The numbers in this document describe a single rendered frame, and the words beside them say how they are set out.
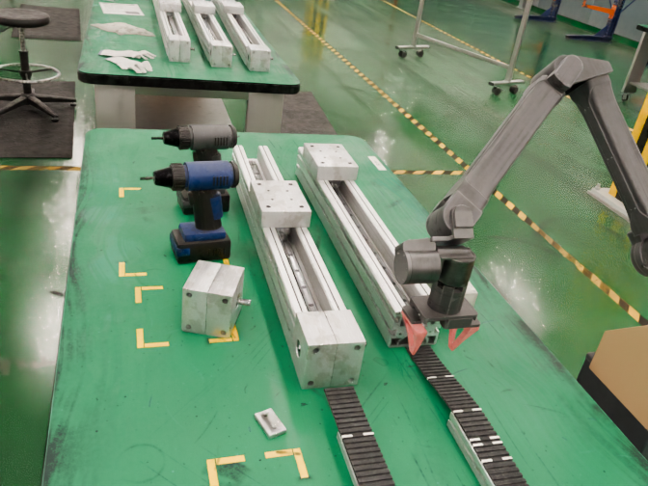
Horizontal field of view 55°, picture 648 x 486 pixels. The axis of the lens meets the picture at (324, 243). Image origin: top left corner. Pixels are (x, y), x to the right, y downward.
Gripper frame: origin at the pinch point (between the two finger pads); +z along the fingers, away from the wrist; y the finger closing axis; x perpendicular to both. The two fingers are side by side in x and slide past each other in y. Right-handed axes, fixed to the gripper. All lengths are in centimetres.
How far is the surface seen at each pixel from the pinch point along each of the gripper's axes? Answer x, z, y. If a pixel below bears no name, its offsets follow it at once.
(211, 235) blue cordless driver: -41, 0, 33
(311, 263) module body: -25.0, -2.7, 15.6
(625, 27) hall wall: -800, 55, -764
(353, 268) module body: -30.7, 2.7, 3.8
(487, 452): 21.9, 2.4, 0.8
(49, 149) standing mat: -291, 82, 87
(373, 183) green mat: -80, 5, -21
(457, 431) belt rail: 16.0, 3.8, 2.4
